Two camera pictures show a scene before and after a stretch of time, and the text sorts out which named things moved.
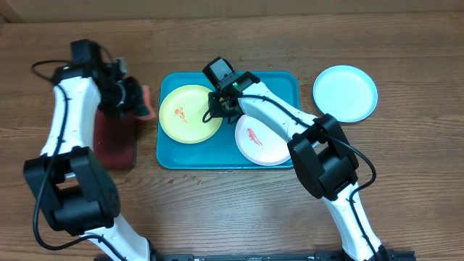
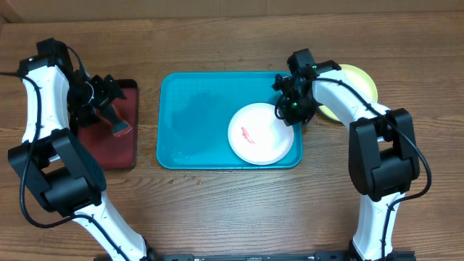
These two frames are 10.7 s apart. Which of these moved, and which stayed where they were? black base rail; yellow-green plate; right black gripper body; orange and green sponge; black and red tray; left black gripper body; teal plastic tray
Moved: left black gripper body; yellow-green plate; right black gripper body; orange and green sponge
Stayed: black and red tray; teal plastic tray; black base rail
